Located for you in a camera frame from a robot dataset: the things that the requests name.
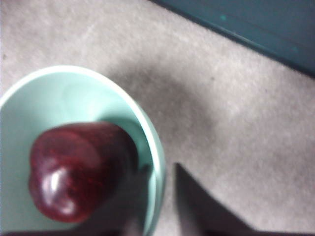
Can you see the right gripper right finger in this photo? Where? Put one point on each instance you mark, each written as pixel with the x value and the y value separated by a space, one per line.
pixel 197 209

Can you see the teal ribbed bowl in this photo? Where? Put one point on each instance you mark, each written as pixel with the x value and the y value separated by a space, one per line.
pixel 49 98

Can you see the dark red plum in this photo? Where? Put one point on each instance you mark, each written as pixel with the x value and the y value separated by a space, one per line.
pixel 78 172

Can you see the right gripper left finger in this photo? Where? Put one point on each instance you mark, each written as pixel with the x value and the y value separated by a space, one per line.
pixel 128 211

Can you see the dark rectangular tray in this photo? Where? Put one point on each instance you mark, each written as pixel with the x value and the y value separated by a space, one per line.
pixel 258 27

